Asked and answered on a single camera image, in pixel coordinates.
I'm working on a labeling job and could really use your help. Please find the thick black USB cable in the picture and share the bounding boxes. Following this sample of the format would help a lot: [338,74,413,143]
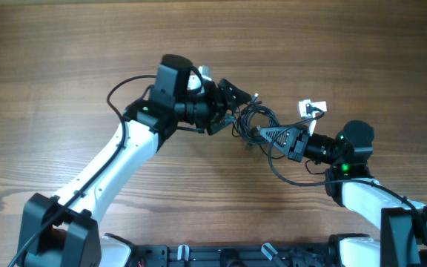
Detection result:
[231,92,281,145]

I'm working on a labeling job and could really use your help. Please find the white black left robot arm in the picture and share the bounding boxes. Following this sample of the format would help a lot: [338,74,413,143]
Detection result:
[11,54,251,266]

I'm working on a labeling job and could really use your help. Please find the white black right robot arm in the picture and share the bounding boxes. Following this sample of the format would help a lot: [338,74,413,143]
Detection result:
[259,120,427,266]

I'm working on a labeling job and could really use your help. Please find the black left camera cable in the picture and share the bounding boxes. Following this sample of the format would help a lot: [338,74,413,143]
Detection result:
[7,74,159,267]

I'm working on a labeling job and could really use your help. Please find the black camera cable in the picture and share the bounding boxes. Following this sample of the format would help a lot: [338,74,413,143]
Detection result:
[7,74,159,267]
[267,107,427,267]

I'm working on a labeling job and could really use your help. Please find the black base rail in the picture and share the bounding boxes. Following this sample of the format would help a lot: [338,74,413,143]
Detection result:
[127,243,341,267]

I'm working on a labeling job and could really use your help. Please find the black right camera cable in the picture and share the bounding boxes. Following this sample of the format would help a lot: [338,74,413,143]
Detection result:
[267,107,427,267]

